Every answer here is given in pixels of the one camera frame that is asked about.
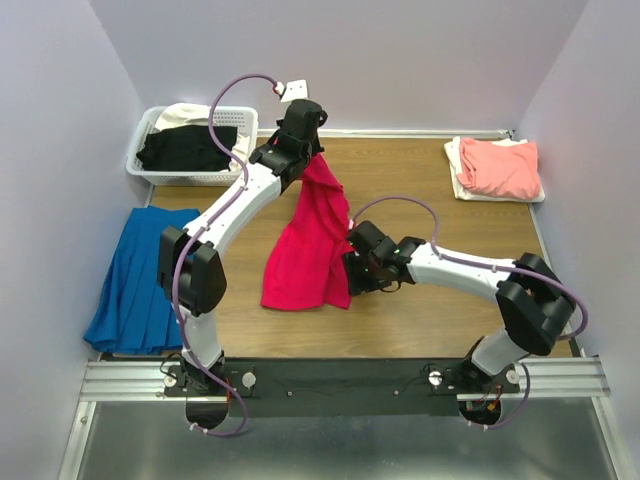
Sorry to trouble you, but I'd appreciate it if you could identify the red t shirt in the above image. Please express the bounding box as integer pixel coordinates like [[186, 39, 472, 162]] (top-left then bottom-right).
[[261, 154, 351, 311]]

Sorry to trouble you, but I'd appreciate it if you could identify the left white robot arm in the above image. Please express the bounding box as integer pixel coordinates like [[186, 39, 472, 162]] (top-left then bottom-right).
[[158, 99, 328, 395]]

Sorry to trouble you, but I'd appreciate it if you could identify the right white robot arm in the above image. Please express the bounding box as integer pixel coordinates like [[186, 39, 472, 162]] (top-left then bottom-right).
[[343, 221, 578, 392]]

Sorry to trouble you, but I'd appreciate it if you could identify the white plastic laundry basket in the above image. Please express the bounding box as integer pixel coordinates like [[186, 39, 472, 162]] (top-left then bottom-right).
[[126, 103, 258, 186]]

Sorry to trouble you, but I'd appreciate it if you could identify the black t shirt in basket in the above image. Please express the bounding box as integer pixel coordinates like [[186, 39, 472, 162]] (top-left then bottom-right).
[[136, 125, 231, 172]]

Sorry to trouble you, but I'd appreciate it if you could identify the cream t shirt in basket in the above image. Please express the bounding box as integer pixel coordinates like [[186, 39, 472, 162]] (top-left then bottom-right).
[[153, 103, 257, 174]]

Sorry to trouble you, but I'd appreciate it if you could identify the white folded t shirt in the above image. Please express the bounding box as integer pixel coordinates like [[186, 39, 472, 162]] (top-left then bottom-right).
[[444, 137, 545, 203]]

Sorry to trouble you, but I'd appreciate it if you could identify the pink folded t shirt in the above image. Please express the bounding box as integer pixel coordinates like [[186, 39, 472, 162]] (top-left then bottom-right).
[[457, 138, 542, 201]]

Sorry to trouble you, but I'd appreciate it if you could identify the blue pleated cloth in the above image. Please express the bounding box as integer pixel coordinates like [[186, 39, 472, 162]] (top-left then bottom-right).
[[84, 206, 199, 355]]

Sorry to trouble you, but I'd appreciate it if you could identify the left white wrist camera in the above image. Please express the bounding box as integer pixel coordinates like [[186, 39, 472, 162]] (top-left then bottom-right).
[[280, 79, 309, 103]]

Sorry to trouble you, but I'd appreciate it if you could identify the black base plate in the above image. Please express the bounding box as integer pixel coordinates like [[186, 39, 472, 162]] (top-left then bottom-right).
[[164, 357, 520, 418]]

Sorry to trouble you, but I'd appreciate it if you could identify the aluminium rail frame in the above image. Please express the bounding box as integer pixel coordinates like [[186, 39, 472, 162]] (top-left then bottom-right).
[[60, 357, 636, 479]]

